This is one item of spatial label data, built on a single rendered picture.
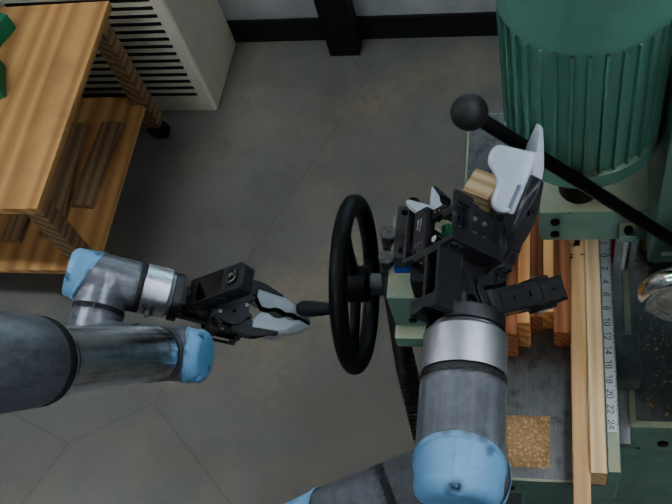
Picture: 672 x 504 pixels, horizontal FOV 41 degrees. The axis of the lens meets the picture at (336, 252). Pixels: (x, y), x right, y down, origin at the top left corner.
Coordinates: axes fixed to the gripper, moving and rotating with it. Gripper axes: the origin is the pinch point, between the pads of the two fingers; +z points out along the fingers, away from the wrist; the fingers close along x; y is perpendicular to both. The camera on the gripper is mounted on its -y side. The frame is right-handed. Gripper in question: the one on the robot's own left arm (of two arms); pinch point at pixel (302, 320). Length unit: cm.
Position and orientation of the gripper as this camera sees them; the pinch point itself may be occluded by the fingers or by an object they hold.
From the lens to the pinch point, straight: 137.2
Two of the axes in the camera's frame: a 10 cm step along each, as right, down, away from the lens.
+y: -3.2, 4.4, 8.4
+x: -1.1, 8.6, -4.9
